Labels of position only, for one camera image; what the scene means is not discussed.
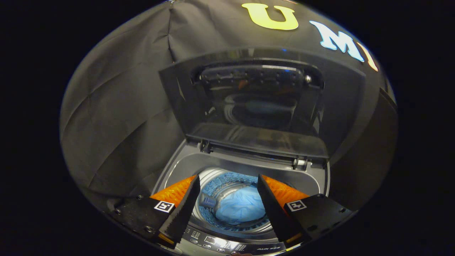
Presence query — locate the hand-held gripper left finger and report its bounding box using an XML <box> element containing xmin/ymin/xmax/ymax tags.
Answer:
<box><xmin>112</xmin><ymin>174</ymin><xmax>201</xmax><ymax>248</ymax></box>

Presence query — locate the dark washing machine lid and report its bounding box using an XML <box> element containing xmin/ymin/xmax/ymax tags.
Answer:
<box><xmin>159</xmin><ymin>48</ymin><xmax>366</xmax><ymax>161</ymax></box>

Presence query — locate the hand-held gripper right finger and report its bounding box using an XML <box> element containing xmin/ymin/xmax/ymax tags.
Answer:
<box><xmin>257</xmin><ymin>174</ymin><xmax>354</xmax><ymax>248</ymax></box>

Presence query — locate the black backdrop cloth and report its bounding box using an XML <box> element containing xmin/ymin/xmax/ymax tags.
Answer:
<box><xmin>60</xmin><ymin>0</ymin><xmax>388</xmax><ymax>210</ymax></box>

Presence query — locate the light blue polo shirt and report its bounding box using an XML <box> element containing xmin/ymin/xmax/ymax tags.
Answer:
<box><xmin>215</xmin><ymin>185</ymin><xmax>267</xmax><ymax>225</ymax></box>

